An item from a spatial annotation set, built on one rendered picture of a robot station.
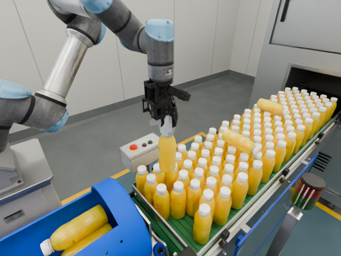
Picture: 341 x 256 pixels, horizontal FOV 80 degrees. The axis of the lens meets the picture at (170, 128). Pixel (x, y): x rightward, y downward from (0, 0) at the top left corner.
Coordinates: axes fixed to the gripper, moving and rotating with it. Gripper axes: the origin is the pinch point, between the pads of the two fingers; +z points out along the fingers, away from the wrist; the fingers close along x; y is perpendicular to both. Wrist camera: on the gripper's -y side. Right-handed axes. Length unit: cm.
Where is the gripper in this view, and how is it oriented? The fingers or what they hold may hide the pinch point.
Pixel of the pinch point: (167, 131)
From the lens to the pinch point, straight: 72.3
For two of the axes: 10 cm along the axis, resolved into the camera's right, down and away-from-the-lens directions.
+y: -7.6, 3.5, -5.4
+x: 6.5, 4.1, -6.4
